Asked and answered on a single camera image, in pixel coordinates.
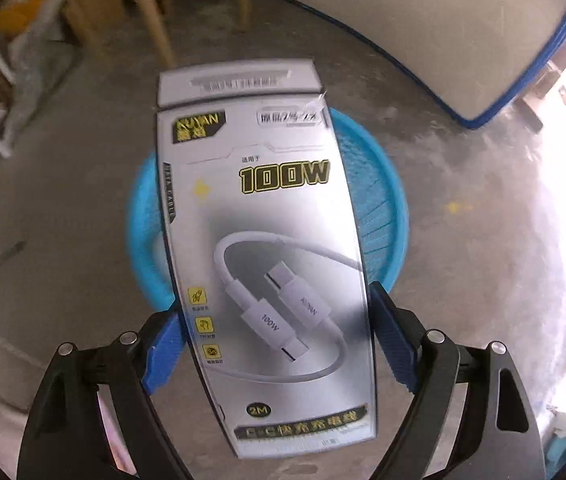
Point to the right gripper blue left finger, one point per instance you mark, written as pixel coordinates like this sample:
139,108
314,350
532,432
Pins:
164,345

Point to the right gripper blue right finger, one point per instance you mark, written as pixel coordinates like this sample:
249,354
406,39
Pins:
398,331

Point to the yellow plastic bag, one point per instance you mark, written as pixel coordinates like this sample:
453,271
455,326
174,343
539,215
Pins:
17,15

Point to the white mattress blue edge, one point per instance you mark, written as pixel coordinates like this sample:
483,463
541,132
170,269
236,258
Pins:
471,56

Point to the grey cable box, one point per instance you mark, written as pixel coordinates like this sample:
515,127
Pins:
264,253

